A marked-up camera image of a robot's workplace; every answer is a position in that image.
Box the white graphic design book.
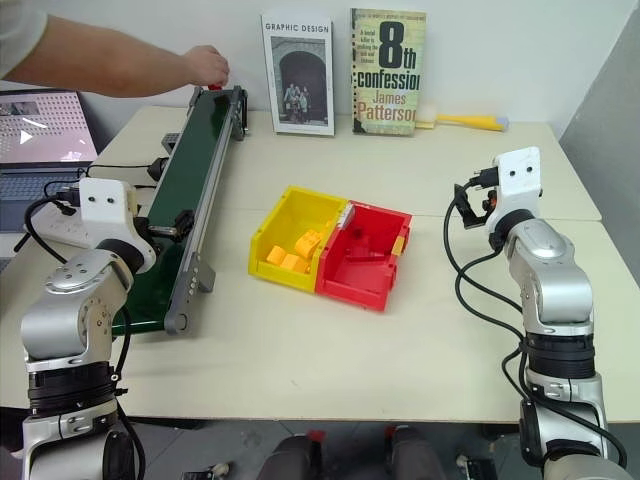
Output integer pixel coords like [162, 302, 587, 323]
[260, 11, 336, 136]

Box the yellow handled sponge brush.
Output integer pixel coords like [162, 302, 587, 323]
[415, 101, 511, 134]

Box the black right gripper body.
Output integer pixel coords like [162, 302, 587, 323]
[468, 166, 499, 213]

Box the red plastic bin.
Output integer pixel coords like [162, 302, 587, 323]
[314, 201, 415, 314]

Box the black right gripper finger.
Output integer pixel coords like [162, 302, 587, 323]
[462, 206, 491, 230]
[453, 182, 474, 227]

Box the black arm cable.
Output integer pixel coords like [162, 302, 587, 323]
[23, 187, 147, 480]
[443, 186, 628, 471]

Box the open laptop computer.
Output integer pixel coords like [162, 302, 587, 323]
[0, 89, 101, 234]

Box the dark rounded shape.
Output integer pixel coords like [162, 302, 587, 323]
[384, 424, 447, 480]
[256, 432, 324, 480]

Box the yellow plastic bin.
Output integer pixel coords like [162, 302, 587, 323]
[247, 185, 351, 294]

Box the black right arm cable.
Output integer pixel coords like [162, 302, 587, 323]
[443, 186, 628, 471]

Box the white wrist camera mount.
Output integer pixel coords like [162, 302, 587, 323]
[483, 146, 545, 229]
[78, 177, 140, 243]

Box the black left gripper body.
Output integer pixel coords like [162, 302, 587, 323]
[132, 215, 174, 251]

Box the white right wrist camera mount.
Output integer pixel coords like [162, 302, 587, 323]
[483, 146, 545, 229]

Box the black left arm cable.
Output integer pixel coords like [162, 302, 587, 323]
[23, 187, 147, 480]

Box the white power strip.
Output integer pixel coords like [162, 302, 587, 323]
[28, 201, 104, 248]

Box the person's bare hand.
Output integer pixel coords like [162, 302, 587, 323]
[182, 44, 232, 90]

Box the green conveyor belt grey frame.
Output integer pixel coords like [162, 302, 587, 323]
[110, 84, 250, 337]

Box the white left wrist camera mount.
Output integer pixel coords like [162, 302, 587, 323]
[78, 177, 140, 243]

